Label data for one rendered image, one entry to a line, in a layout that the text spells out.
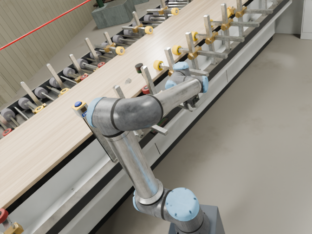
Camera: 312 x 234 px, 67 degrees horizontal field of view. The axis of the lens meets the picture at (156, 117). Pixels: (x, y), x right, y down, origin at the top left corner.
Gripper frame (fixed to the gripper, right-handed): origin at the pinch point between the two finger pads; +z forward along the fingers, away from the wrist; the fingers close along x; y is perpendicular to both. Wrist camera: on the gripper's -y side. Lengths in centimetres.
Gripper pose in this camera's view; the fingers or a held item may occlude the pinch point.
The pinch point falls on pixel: (190, 109)
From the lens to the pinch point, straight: 163.7
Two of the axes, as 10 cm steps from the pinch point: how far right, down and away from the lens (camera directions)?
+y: 6.8, 2.9, -6.7
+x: 6.6, -6.3, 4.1
